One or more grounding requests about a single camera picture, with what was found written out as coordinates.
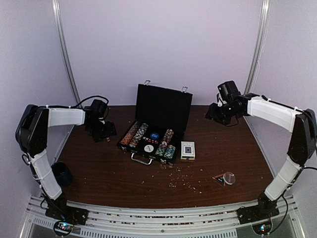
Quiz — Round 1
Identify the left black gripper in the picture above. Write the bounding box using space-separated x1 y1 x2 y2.
87 119 116 142

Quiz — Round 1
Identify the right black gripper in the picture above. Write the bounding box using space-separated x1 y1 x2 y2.
206 102 240 125

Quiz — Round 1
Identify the white playing card box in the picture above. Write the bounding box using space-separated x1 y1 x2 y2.
180 141 196 161

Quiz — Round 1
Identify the white dealer button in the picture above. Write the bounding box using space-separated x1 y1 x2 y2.
144 144 154 153

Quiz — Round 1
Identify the blue small blind button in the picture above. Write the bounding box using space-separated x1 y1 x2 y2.
150 132 160 140

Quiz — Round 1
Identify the black poker set case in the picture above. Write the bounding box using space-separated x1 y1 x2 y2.
117 84 193 166

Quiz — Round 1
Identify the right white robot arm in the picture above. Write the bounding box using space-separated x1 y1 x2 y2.
206 93 317 219

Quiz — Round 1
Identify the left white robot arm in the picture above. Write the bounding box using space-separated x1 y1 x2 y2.
15 100 116 220

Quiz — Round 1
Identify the orange chip row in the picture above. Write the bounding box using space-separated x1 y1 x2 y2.
120 125 139 145

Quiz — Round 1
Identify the grey chip row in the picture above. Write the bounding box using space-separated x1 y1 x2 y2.
129 123 149 148

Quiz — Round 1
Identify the red dice row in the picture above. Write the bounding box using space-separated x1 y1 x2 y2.
144 138 159 144

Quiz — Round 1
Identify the dark blue mug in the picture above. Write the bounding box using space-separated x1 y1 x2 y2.
51 162 73 186

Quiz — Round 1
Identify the right back chip row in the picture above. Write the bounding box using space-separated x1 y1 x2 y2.
162 129 174 144

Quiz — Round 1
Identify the red black triangular card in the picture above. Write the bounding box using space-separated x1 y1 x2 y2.
212 174 226 187

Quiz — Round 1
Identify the green blue chip row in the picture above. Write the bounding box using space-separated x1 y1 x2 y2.
155 141 168 156

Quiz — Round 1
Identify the teal chip row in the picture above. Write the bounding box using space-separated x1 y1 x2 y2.
163 145 176 160

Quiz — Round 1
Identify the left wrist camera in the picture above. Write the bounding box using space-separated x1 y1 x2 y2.
84 99 107 120

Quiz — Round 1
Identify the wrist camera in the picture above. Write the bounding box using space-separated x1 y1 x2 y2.
217 80 241 103
84 99 107 120

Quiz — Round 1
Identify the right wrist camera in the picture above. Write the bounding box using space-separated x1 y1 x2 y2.
217 80 241 103

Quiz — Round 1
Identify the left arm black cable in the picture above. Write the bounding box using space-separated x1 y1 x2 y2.
74 95 109 117

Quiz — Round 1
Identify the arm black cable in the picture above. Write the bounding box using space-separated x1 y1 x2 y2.
272 109 317 224
74 95 109 117

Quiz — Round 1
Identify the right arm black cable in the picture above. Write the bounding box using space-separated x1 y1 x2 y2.
272 109 317 224

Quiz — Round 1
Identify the right aluminium frame post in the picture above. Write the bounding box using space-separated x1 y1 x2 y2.
243 0 271 94

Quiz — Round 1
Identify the aluminium frame post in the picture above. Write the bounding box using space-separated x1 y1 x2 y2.
51 0 80 104
243 0 271 94

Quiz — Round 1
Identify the front aluminium rail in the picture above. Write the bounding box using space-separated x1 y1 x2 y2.
18 196 307 238

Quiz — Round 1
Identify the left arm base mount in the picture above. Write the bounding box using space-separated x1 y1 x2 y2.
44 192 89 225

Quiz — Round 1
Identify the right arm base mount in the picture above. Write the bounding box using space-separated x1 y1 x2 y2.
236 192 279 224

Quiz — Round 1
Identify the left aluminium frame post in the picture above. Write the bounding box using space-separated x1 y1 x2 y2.
51 0 80 104

